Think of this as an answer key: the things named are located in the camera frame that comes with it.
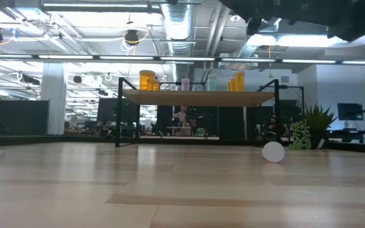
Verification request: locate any green medicine bottle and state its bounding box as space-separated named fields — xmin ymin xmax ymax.
xmin=207 ymin=73 xmax=218 ymax=92

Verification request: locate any dark office desk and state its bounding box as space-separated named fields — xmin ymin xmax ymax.
xmin=326 ymin=128 xmax=365 ymax=143

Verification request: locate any black desk monitor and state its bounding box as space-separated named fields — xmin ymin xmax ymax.
xmin=336 ymin=103 xmax=364 ymax=121

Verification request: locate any wooden shelf with black legs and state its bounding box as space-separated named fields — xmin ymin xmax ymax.
xmin=115 ymin=77 xmax=281 ymax=151

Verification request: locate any dark office partition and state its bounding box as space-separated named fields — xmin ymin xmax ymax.
xmin=0 ymin=99 xmax=50 ymax=136

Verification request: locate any green potted artificial plant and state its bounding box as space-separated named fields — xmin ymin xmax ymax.
xmin=288 ymin=103 xmax=338 ymax=151

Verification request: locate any silver ventilation duct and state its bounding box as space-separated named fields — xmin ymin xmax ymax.
xmin=233 ymin=17 xmax=285 ymax=61
xmin=162 ymin=3 xmax=199 ymax=84

